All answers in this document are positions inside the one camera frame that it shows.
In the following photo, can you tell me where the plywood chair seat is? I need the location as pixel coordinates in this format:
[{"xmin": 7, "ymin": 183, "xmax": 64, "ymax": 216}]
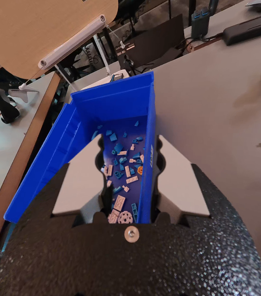
[{"xmin": 0, "ymin": 0, "xmax": 119, "ymax": 79}]

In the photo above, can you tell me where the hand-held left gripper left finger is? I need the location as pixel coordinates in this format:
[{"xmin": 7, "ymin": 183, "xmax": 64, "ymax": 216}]
[{"xmin": 51, "ymin": 134, "xmax": 113, "ymax": 226}]

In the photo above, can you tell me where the black cardboard box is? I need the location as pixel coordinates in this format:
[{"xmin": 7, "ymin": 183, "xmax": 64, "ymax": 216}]
[{"xmin": 115, "ymin": 14, "xmax": 185, "ymax": 75}]

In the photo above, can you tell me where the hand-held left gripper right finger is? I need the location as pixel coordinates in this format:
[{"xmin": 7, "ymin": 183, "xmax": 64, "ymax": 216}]
[{"xmin": 152, "ymin": 135, "xmax": 211, "ymax": 226}]

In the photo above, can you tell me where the black flat power strip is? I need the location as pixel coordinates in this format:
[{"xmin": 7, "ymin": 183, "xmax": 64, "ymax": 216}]
[{"xmin": 222, "ymin": 9, "xmax": 261, "ymax": 46}]

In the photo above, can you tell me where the pile of lego pieces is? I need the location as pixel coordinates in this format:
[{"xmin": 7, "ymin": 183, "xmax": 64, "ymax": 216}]
[{"xmin": 91, "ymin": 120, "xmax": 145, "ymax": 224}]

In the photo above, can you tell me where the white tube under seat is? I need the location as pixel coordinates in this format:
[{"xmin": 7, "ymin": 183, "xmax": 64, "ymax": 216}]
[{"xmin": 38, "ymin": 14, "xmax": 107, "ymax": 70}]

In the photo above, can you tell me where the black strap stand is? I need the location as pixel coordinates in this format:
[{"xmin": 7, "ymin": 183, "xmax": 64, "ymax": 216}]
[{"xmin": 0, "ymin": 89, "xmax": 20, "ymax": 124}]

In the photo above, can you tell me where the blue plastic bin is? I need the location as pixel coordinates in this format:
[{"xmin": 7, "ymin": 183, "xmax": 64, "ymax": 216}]
[{"xmin": 3, "ymin": 71, "xmax": 157, "ymax": 224}]

